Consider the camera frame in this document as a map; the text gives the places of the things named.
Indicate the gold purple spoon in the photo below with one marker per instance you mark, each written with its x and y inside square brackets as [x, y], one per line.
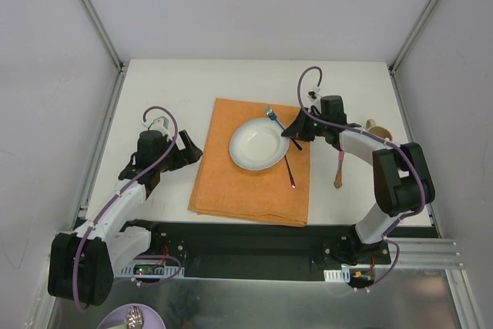
[290, 174]

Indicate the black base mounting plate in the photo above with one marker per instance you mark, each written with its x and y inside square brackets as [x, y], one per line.
[259, 252]

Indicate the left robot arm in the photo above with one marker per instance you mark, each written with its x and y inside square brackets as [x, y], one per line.
[83, 263]

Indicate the aluminium frame post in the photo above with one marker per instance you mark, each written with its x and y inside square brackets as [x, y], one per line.
[102, 34]
[416, 29]

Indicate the iridescent purple knife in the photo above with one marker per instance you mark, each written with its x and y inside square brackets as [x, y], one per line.
[338, 179]

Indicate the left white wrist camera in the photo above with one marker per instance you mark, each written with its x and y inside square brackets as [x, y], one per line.
[159, 124]

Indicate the right aluminium frame post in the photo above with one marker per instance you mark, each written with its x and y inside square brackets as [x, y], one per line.
[416, 29]

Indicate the white ceramic plate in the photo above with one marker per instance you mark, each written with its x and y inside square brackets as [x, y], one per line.
[258, 145]

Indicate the left white cable duct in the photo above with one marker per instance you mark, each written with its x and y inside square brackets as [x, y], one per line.
[150, 271]

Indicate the silver cutlery on lilac plate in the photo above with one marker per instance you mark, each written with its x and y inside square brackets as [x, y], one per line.
[134, 318]

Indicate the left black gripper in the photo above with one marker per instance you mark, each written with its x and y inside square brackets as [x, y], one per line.
[178, 153]

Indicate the lilac plate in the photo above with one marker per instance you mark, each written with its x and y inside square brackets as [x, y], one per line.
[116, 317]

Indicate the right white cable duct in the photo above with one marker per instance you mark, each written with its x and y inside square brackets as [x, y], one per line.
[337, 276]

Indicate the white cable duct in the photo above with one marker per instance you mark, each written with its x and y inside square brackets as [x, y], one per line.
[150, 271]
[337, 276]

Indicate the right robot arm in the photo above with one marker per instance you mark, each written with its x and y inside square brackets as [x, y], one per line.
[402, 182]

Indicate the beige ceramic mug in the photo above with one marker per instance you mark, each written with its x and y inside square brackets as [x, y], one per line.
[377, 130]

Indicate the aluminium front rail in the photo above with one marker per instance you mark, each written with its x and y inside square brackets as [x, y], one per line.
[405, 247]

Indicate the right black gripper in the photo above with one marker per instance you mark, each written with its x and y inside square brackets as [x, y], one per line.
[305, 129]

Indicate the left aluminium frame post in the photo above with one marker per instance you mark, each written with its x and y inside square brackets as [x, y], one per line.
[102, 34]

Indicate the orange cloth placemat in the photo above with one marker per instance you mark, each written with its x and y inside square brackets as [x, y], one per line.
[225, 190]

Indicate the blue metal fork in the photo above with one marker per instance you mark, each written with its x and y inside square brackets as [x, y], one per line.
[273, 117]

